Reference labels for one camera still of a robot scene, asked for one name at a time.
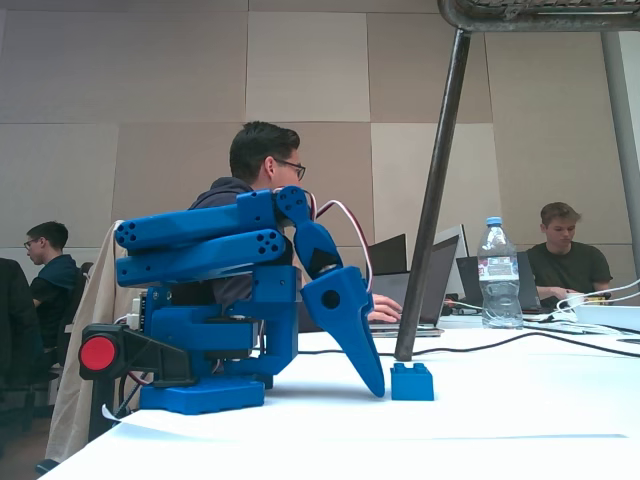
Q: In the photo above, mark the black office chair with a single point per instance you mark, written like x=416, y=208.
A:
x=72, y=310

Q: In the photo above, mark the grey open laptop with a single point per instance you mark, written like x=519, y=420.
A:
x=440, y=280

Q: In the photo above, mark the blue SO-100 robot arm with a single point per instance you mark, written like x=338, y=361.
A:
x=200, y=225

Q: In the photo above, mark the black open laptop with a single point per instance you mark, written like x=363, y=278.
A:
x=470, y=280

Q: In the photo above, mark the metal frame stand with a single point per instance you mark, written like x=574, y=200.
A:
x=430, y=200

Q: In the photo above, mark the blue toy brick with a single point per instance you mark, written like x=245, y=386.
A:
x=412, y=385

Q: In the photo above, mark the white cup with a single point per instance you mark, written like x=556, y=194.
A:
x=575, y=298

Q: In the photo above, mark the person in black coat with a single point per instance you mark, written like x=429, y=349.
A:
x=15, y=325

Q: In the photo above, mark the beige jacket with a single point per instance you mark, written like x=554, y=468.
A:
x=85, y=350

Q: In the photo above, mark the clear plastic water bottle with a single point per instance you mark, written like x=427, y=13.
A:
x=499, y=290

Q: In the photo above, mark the man in navy shirt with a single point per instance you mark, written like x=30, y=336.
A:
x=52, y=285

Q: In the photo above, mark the white flat box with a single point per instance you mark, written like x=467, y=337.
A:
x=610, y=315

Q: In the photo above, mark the man in dark hoodie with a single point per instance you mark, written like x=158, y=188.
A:
x=260, y=150

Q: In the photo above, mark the man in olive t-shirt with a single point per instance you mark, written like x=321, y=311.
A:
x=570, y=265

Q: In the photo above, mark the robot control board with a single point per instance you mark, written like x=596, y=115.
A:
x=142, y=310

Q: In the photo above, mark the black laptop screen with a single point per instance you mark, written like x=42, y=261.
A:
x=390, y=255

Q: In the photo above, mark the hoodie man's right hand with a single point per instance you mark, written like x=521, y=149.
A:
x=385, y=307

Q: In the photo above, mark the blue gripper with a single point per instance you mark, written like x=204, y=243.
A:
x=336, y=306

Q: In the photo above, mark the silver laptop lid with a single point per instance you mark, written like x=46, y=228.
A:
x=457, y=270

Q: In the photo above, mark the black clamp with red knob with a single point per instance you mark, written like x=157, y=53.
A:
x=160, y=355

